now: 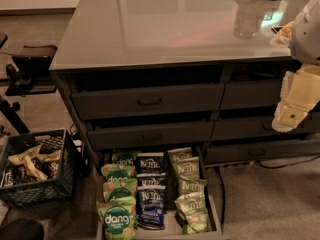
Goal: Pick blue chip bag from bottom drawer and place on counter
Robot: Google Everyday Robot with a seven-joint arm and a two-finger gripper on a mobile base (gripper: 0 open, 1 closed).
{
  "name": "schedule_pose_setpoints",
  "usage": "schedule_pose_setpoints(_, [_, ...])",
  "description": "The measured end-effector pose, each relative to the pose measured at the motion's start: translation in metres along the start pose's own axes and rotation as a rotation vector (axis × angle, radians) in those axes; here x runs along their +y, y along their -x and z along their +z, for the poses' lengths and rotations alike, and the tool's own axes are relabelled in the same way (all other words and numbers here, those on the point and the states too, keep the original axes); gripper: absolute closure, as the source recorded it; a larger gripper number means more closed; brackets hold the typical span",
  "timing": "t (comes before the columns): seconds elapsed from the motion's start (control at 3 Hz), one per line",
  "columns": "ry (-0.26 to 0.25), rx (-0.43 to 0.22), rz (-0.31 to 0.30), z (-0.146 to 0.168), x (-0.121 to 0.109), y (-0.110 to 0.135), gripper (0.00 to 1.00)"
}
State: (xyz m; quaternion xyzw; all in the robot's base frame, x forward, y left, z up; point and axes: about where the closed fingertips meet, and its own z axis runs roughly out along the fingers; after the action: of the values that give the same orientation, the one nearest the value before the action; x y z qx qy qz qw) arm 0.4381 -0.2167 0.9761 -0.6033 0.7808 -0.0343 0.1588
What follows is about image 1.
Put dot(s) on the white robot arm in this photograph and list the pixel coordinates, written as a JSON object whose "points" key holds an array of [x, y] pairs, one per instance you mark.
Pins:
{"points": [[305, 38]]}

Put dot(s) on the blue kettle chip bag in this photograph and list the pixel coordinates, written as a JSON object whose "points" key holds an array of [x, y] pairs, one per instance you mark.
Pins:
{"points": [[149, 179], [151, 206], [150, 162]]}

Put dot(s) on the top right grey drawer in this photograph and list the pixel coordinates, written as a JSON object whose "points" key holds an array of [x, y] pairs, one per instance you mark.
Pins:
{"points": [[251, 94]]}

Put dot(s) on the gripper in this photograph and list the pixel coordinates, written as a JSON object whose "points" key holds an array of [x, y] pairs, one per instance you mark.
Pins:
{"points": [[306, 37]]}

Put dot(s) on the dark green plastic crate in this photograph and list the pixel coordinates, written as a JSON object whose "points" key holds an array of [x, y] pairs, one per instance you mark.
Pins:
{"points": [[21, 191]]}

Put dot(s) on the middle left grey drawer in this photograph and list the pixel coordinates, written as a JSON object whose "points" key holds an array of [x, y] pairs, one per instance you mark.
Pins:
{"points": [[150, 135]]}

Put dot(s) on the rear green kettle chip bag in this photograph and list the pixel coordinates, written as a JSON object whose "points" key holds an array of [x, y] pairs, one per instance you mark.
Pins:
{"points": [[179, 154]]}

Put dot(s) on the green dang bag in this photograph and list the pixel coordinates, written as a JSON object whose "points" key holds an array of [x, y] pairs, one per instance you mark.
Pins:
{"points": [[118, 218], [124, 157], [113, 190], [118, 172]]}

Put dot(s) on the dark snack bag in crate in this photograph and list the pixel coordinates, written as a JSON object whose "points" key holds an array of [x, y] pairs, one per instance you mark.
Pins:
{"points": [[50, 163]]}

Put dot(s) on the front green dang bag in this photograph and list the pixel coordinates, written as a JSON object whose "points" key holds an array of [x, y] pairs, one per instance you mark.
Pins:
{"points": [[118, 218]]}

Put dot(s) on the black stand with tray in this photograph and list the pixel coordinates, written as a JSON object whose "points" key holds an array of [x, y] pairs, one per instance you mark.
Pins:
{"points": [[28, 76]]}

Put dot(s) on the black white fiducial marker board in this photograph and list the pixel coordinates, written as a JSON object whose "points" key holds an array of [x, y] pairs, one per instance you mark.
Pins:
{"points": [[283, 36]]}

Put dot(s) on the dark round object bottom left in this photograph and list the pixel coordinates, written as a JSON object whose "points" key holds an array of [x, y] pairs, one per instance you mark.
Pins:
{"points": [[22, 229]]}

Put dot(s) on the middle right grey drawer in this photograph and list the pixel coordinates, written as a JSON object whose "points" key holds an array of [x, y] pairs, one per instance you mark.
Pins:
{"points": [[252, 127]]}

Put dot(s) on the open bottom left drawer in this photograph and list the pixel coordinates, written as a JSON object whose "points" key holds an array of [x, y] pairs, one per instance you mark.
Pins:
{"points": [[173, 223]]}

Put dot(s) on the rear green dang bag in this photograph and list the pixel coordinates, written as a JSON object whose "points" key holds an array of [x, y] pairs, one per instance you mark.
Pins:
{"points": [[124, 157]]}

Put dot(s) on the top left grey drawer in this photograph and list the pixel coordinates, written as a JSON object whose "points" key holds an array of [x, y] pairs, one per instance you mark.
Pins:
{"points": [[147, 101]]}

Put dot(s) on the tan snack bag in crate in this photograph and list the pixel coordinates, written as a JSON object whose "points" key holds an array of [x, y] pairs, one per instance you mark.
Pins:
{"points": [[25, 159]]}

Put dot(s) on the front green kettle chip bag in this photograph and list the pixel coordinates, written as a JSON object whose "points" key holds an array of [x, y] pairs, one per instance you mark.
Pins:
{"points": [[192, 209]]}

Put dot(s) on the grey counter cabinet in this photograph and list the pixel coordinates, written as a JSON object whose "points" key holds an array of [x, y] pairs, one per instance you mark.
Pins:
{"points": [[124, 44]]}

